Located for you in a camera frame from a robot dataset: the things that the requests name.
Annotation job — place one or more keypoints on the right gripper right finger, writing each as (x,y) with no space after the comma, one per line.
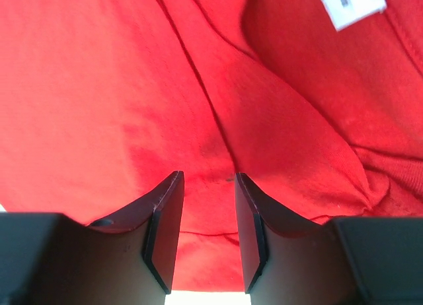
(288,259)

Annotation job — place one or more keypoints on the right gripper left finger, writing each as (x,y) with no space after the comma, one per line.
(126,257)

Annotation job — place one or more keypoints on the red t shirt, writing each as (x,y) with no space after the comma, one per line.
(102,99)

